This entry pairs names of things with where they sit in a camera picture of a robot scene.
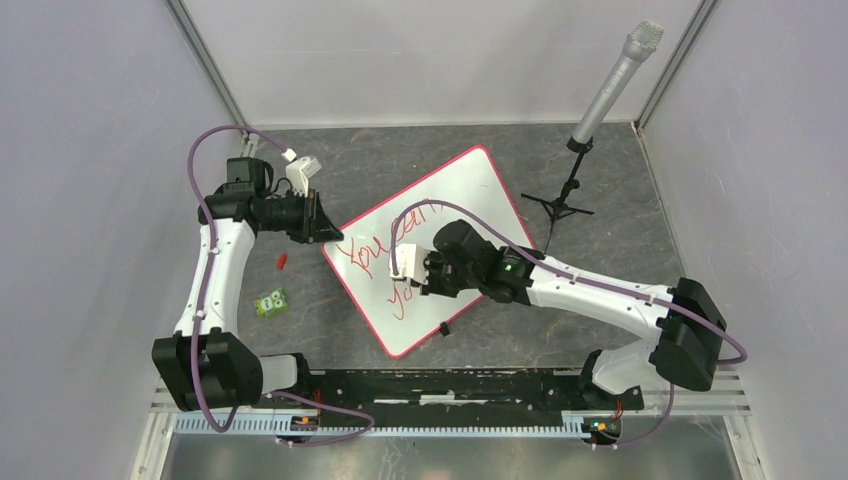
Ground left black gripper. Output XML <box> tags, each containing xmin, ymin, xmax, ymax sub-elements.
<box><xmin>259</xmin><ymin>187</ymin><xmax>344</xmax><ymax>245</ymax></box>

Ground white board with pink rim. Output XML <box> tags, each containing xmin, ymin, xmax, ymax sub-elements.
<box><xmin>321</xmin><ymin>145</ymin><xmax>537</xmax><ymax>360</ymax></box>

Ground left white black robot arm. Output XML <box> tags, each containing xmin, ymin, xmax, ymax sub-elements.
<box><xmin>151</xmin><ymin>156</ymin><xmax>344</xmax><ymax>411</ymax></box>

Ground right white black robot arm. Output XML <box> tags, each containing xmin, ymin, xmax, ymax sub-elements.
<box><xmin>390</xmin><ymin>220</ymin><xmax>727</xmax><ymax>408</ymax></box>

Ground small green eraser toy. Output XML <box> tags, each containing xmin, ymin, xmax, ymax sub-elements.
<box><xmin>254</xmin><ymin>288</ymin><xmax>289</xmax><ymax>318</ymax></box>

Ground black microphone tripod stand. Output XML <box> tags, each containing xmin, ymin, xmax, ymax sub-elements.
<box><xmin>521</xmin><ymin>137</ymin><xmax>595</xmax><ymax>253</ymax></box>

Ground silver microphone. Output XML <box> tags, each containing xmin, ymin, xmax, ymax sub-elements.
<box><xmin>569</xmin><ymin>20</ymin><xmax>664</xmax><ymax>152</ymax></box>

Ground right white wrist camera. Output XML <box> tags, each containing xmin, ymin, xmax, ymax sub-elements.
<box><xmin>389</xmin><ymin>243</ymin><xmax>432</xmax><ymax>285</ymax></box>

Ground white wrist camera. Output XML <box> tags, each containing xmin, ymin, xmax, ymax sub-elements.
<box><xmin>285</xmin><ymin>156</ymin><xmax>322</xmax><ymax>196</ymax></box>
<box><xmin>389</xmin><ymin>243</ymin><xmax>432</xmax><ymax>285</ymax></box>

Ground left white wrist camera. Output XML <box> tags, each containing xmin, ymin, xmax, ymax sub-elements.
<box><xmin>285</xmin><ymin>156</ymin><xmax>322</xmax><ymax>196</ymax></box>

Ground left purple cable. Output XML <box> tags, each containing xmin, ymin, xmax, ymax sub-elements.
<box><xmin>187</xmin><ymin>125</ymin><xmax>376</xmax><ymax>448</ymax></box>

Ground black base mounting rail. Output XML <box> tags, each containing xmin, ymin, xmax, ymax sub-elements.
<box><xmin>291</xmin><ymin>368</ymin><xmax>644</xmax><ymax>428</ymax></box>

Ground white slotted cable duct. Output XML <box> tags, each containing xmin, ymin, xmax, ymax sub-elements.
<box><xmin>174</xmin><ymin>413</ymin><xmax>590</xmax><ymax>440</ymax></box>

